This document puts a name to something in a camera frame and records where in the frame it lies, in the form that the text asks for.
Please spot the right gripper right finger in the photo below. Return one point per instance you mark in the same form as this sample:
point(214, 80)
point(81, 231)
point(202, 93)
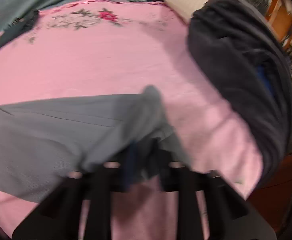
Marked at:
point(229, 215)

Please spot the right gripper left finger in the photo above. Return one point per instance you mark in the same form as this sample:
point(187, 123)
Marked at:
point(58, 215)

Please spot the grey sweatpants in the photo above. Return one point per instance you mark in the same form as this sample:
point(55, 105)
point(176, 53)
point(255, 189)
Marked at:
point(42, 141)

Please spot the dark navy garment pile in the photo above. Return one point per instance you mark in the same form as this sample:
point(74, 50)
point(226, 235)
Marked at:
point(232, 44)

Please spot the pink floral bed sheet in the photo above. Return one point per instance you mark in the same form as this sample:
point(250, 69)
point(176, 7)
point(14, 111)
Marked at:
point(92, 48)

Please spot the folded dark teal garment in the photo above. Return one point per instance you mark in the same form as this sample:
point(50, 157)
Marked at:
point(20, 28)

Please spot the cream quilted pillow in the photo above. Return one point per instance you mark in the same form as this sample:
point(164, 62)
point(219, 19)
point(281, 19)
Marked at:
point(185, 8)

